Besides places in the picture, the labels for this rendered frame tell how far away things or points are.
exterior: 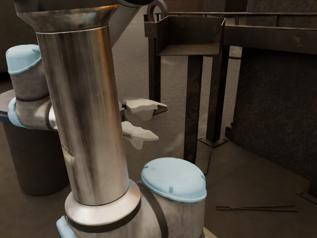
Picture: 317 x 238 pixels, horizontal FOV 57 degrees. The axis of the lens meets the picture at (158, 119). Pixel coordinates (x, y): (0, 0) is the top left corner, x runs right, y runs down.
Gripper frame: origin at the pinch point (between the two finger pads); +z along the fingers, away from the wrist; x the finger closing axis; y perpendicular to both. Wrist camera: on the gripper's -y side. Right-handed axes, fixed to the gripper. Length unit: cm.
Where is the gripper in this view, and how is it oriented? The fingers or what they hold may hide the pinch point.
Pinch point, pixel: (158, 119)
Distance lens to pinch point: 62.2
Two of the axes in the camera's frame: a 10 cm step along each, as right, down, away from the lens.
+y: 0.8, 7.0, 7.1
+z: 9.7, 0.9, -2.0
